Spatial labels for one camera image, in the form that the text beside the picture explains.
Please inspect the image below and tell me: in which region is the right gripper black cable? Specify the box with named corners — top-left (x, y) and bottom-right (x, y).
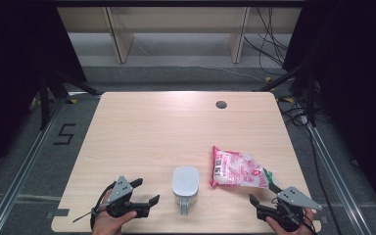
top-left (272, 197), bottom-right (317, 234)

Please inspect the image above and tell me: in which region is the tangle of floor cables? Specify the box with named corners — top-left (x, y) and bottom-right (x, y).
top-left (277, 97), bottom-right (311, 128)

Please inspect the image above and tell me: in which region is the pink and white plastic bag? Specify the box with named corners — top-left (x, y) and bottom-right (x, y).
top-left (210, 145), bottom-right (275, 190)

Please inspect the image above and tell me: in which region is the person's right hand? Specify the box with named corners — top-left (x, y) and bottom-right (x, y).
top-left (265, 208), bottom-right (316, 235)

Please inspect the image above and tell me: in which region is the black curtain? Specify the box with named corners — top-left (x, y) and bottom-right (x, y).
top-left (0, 0), bottom-right (88, 185)
top-left (282, 0), bottom-right (376, 214)

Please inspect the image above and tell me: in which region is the black metal stand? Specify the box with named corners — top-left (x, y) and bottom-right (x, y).
top-left (38, 67), bottom-right (102, 131)
top-left (254, 57), bottom-right (318, 127)

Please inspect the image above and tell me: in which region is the clear container with grey lid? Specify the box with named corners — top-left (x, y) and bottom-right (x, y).
top-left (171, 165), bottom-right (201, 216)

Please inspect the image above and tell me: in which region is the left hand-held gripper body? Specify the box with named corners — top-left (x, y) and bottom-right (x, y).
top-left (106, 175), bottom-right (151, 219)

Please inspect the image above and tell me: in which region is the metal floor rail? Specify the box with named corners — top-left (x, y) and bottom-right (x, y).
top-left (0, 97), bottom-right (67, 235)
top-left (305, 123), bottom-right (375, 235)

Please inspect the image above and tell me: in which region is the black zip tie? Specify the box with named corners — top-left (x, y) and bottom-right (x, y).
top-left (71, 210), bottom-right (100, 224)

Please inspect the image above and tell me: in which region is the person's left hand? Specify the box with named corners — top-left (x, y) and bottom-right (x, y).
top-left (92, 189), bottom-right (138, 235)

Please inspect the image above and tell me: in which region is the grey table bracket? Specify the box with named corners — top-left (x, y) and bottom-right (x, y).
top-left (312, 213), bottom-right (329, 225)
top-left (44, 208), bottom-right (71, 220)

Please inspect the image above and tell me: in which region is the bundle of black cables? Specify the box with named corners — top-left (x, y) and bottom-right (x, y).
top-left (243, 6), bottom-right (291, 76)

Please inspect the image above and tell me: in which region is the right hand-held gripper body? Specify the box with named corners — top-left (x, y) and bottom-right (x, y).
top-left (257, 185), bottom-right (322, 233)

